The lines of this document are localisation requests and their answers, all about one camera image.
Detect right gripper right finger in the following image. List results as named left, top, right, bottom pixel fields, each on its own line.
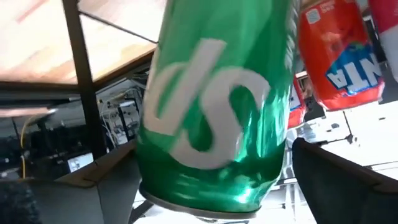
left=291, top=138, right=398, bottom=224

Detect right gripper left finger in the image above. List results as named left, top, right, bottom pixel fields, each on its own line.
left=0, top=139, right=144, bottom=224

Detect orange Fanta can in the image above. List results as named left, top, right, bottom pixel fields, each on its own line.
left=297, top=0, right=386, bottom=112

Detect green Sprite can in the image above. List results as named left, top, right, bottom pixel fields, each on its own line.
left=136, top=0, right=301, bottom=220

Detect silver and red soda can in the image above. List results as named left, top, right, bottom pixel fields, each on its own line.
left=368, top=0, right=398, bottom=83

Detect yellow cable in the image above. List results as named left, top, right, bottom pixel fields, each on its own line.
left=18, top=114, right=41, bottom=180

